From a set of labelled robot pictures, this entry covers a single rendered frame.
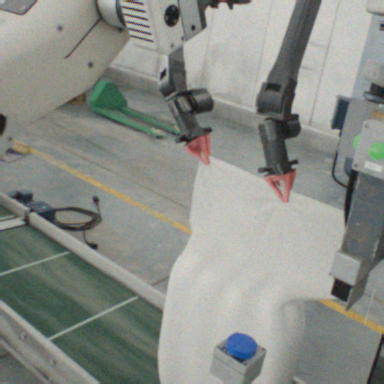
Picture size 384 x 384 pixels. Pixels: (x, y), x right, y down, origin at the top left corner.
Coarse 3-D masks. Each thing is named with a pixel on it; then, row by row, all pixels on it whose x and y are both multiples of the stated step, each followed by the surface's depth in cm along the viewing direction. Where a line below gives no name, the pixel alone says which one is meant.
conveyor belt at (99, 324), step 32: (0, 256) 191; (32, 256) 195; (64, 256) 200; (0, 288) 171; (32, 288) 175; (64, 288) 179; (96, 288) 183; (32, 320) 159; (64, 320) 162; (96, 320) 165; (128, 320) 168; (160, 320) 172; (64, 352) 148; (96, 352) 150; (128, 352) 153
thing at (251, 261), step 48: (240, 192) 126; (192, 240) 133; (240, 240) 127; (288, 240) 119; (336, 240) 112; (192, 288) 127; (240, 288) 120; (288, 288) 117; (192, 336) 128; (288, 336) 117
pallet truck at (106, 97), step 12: (96, 84) 618; (108, 84) 614; (96, 96) 603; (108, 96) 615; (120, 96) 632; (96, 108) 598; (108, 108) 609; (120, 108) 628; (132, 108) 634; (120, 120) 575; (132, 120) 572; (156, 120) 596; (156, 132) 546; (180, 132) 576
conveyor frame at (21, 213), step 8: (0, 192) 237; (0, 200) 236; (8, 200) 232; (8, 208) 233; (16, 208) 229; (24, 208) 226; (16, 216) 229; (24, 216) 226; (0, 224) 216; (8, 224) 217; (16, 224) 219; (24, 224) 227
